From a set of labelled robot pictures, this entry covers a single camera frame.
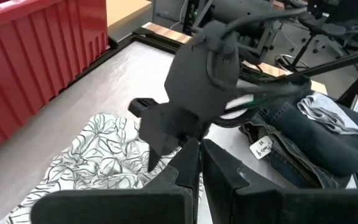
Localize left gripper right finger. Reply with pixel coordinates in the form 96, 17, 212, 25
201, 139, 358, 224

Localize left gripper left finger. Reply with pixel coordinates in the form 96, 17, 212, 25
30, 138, 201, 224

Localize white paper jeans tag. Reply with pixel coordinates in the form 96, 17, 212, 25
249, 135, 273, 160

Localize white black-patterned garment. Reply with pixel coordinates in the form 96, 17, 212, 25
0, 112, 204, 224

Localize dark blue denim jeans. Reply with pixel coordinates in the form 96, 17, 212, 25
239, 79, 358, 190

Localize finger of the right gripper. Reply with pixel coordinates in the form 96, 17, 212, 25
138, 104, 205, 172

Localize red plastic laundry bin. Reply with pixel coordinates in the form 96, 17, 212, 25
0, 0, 110, 161

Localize tan wooden desk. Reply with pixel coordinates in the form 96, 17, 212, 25
106, 0, 152, 29

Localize black office chair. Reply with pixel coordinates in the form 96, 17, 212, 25
272, 0, 358, 74

